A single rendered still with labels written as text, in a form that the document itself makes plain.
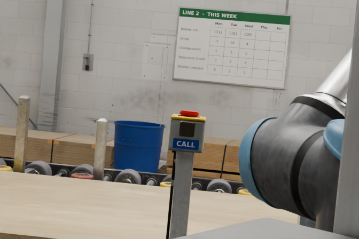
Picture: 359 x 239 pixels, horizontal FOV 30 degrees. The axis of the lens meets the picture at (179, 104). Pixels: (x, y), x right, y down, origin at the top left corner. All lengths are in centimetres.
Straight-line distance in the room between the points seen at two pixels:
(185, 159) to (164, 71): 730
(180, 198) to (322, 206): 64
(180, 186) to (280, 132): 55
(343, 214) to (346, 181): 2
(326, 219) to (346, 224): 37
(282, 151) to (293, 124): 5
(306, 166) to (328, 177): 4
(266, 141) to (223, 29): 771
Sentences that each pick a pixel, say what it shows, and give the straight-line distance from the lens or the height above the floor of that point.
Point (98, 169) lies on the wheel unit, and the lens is 251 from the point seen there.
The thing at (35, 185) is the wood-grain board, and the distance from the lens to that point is 222.
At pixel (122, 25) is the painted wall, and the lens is 878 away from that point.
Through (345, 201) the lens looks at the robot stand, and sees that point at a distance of 39.
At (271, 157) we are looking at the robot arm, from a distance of 84.
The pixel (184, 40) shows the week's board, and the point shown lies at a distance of 860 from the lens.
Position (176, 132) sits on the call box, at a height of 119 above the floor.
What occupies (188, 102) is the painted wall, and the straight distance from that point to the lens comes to 861.
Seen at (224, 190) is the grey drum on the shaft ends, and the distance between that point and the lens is 286.
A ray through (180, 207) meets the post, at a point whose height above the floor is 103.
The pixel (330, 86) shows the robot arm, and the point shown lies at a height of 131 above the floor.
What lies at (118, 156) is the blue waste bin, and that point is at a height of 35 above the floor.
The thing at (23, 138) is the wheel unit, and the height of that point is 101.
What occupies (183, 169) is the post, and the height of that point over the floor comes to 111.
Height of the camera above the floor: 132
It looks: 3 degrees down
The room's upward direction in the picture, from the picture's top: 5 degrees clockwise
